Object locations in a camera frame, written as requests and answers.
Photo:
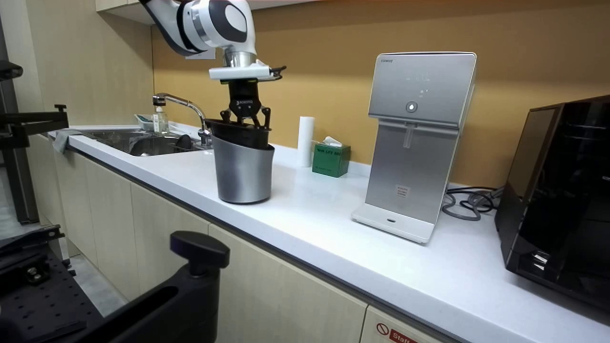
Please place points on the white paper roll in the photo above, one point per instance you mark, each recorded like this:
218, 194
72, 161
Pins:
305, 142

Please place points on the green tissue box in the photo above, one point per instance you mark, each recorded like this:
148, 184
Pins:
330, 159

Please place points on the black metal frame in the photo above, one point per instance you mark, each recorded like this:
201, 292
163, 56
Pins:
19, 128

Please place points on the clear soap bottle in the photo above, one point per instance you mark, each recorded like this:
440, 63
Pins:
160, 123

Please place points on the silver bin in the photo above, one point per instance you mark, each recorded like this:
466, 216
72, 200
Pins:
243, 174

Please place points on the beige cabinet door with sticker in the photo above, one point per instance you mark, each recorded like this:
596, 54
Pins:
376, 336

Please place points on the black bin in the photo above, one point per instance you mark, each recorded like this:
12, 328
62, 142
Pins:
240, 134

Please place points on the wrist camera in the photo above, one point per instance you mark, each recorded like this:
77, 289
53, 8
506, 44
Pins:
238, 72

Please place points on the sponge dish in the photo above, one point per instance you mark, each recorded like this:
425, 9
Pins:
144, 121

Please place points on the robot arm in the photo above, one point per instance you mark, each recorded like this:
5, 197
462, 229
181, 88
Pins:
217, 21

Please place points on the grey cloth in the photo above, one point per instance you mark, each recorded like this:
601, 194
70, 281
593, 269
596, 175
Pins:
62, 139

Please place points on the black countertop oven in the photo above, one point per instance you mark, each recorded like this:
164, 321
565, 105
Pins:
560, 200

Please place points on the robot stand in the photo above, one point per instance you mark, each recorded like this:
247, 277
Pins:
186, 305

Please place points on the chrome tap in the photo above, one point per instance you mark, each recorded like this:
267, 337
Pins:
190, 105

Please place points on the silver water dispenser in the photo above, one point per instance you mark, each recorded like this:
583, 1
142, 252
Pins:
414, 157

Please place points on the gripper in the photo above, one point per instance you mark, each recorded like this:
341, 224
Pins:
244, 102

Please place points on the steel sink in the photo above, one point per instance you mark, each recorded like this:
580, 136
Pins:
143, 143

